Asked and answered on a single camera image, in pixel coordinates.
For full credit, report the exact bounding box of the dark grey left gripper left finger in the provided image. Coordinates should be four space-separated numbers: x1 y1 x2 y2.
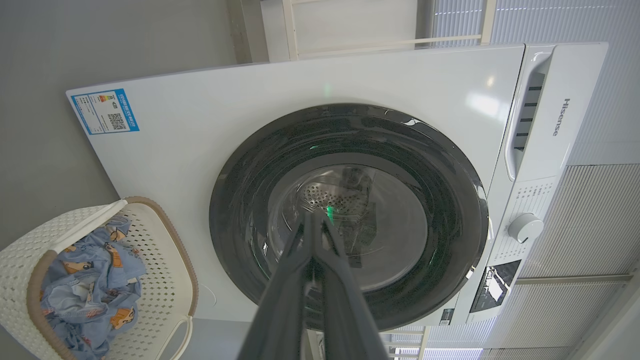
237 212 317 360

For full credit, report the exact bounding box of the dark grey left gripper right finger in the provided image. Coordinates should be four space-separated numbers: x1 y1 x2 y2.
313 210 390 360

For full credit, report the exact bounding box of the round dark glass washer door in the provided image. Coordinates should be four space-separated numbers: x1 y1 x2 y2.
209 103 490 332

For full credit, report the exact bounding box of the blue bear print garment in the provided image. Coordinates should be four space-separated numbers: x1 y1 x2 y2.
60 216 147 301
40 260 138 358

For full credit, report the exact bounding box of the black glossy display panel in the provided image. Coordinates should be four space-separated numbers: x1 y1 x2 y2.
470 260 522 314

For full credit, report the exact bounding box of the white washing machine dial knob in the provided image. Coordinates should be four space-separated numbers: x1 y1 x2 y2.
508 213 545 244

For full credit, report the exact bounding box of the white Hisense washing machine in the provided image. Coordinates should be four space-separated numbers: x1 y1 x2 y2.
66 42 610 333

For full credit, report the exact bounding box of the round white filter cover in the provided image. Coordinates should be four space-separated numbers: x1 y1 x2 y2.
196 283 217 309

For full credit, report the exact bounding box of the cream perforated laundry basket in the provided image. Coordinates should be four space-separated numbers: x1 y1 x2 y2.
0 196 199 360

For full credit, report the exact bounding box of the blue energy label sticker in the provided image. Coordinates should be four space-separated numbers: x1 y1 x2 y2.
70 88 140 136

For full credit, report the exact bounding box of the cream metal railing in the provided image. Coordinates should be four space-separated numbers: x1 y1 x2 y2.
282 0 496 58

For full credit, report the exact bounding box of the white detergent drawer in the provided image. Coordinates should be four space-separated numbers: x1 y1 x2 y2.
504 42 610 182

